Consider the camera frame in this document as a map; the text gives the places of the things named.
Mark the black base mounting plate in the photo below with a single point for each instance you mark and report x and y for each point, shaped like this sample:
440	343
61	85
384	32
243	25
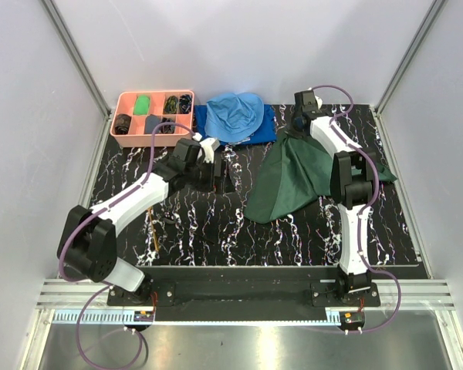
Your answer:
241	294

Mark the black fork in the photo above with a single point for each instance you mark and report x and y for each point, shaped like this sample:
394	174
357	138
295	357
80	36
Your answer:
172	220

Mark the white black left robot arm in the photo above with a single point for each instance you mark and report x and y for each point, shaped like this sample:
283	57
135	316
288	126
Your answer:
89	241

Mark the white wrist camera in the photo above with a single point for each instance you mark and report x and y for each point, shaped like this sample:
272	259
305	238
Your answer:
207	149
319	102

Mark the dark rolled sock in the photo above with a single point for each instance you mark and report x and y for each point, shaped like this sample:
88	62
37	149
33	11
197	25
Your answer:
121	125

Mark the dark green cloth napkin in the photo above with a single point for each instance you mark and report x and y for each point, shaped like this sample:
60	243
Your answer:
294	173

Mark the grey folded cloth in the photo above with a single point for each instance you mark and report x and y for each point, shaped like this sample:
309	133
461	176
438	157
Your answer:
151	122

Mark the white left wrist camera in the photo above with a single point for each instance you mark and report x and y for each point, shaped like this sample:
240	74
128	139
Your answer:
207	149

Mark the black blue rolled sock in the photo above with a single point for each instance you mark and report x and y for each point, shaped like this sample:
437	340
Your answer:
185	104

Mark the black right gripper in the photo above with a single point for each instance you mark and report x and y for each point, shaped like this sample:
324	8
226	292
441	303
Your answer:
291	131

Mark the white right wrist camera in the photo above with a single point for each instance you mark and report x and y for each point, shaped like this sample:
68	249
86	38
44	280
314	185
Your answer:
319	102

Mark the gold spoon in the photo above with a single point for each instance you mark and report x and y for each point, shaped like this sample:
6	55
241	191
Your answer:
153	230

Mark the green rolled cloth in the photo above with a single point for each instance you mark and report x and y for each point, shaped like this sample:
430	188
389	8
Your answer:
141	106

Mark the blue folded cloth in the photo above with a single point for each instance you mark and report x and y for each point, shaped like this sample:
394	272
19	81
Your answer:
266	133

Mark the light blue bucket hat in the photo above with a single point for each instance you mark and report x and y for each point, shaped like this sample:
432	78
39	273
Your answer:
232	117

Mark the black patterned rolled sock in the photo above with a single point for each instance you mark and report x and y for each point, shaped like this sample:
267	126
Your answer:
167	126

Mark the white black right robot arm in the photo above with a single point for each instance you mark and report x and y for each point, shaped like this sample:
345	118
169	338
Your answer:
354	186

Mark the black marble pattern mat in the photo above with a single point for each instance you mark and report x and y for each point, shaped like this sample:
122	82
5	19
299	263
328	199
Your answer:
308	237

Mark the pink compartment tray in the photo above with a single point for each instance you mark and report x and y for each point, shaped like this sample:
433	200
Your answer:
136	138

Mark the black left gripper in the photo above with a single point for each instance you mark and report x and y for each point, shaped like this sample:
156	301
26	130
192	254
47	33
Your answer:
221	184

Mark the black yellow rolled sock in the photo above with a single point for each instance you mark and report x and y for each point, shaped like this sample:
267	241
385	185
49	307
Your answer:
171	105

